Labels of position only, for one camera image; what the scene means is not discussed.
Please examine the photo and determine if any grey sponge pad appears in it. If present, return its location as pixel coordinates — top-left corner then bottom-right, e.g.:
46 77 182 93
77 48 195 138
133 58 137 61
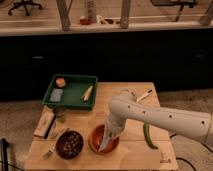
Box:
49 88 63 102

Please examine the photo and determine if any green plastic tray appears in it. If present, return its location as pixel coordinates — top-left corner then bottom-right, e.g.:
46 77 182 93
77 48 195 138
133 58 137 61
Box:
43 74 98 110

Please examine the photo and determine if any red white object on floor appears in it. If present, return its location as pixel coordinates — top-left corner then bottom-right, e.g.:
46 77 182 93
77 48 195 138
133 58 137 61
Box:
79 0 98 26

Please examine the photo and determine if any orange sponge cube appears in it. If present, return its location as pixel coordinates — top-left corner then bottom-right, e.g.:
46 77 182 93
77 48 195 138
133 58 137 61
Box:
55 78 66 88

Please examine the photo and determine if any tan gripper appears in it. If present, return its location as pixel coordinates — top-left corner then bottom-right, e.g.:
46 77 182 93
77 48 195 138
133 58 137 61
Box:
104 125 124 140

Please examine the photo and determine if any dark bowl with nuts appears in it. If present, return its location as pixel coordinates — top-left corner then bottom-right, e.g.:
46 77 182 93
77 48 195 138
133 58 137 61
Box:
55 131 84 159

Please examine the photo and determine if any grey triangular towel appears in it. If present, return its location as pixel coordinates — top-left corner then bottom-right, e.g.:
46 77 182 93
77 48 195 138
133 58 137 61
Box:
98 135 112 152

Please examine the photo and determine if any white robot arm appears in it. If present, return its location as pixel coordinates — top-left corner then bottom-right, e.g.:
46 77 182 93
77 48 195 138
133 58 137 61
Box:
105 91 213 147

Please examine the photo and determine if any black cable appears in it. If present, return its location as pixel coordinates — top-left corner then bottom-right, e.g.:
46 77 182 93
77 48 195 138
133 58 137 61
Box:
169 132 213 171

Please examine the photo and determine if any small glass jar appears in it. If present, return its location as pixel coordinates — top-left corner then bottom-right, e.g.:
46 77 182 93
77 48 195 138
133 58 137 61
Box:
54 107 66 122

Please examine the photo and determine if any black stand left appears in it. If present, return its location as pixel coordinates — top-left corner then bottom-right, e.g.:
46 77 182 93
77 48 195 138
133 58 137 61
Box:
0 138 9 171

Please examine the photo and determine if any red bowl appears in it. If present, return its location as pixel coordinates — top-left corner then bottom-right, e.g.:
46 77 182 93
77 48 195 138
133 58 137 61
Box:
88 125 120 155

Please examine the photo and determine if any metal fork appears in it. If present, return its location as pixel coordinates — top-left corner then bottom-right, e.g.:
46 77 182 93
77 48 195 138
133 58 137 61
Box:
42 127 70 160

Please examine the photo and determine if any yellow corn cob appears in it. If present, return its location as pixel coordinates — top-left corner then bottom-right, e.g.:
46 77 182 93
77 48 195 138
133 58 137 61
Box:
82 85 94 102

